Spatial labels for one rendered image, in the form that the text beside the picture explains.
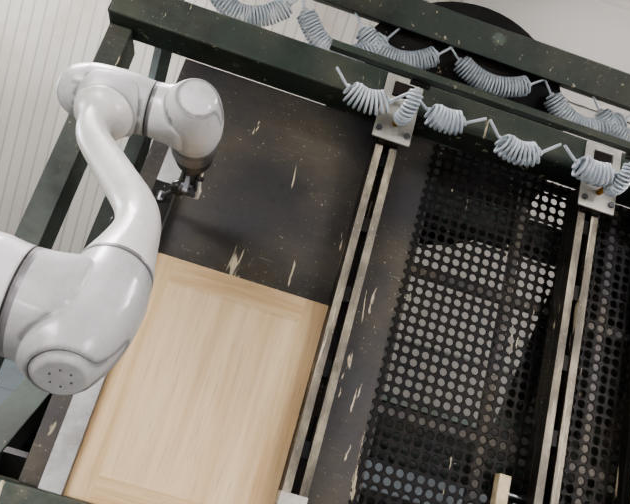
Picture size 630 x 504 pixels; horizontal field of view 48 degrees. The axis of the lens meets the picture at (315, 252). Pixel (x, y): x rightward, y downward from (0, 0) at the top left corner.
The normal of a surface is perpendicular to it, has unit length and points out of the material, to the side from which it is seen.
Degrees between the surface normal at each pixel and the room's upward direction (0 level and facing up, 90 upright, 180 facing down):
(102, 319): 46
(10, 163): 90
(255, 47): 58
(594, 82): 90
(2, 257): 30
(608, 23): 90
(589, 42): 90
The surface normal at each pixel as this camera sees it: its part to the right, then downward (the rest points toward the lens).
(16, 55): 0.02, 0.24
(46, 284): 0.34, -0.56
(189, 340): 0.18, -0.29
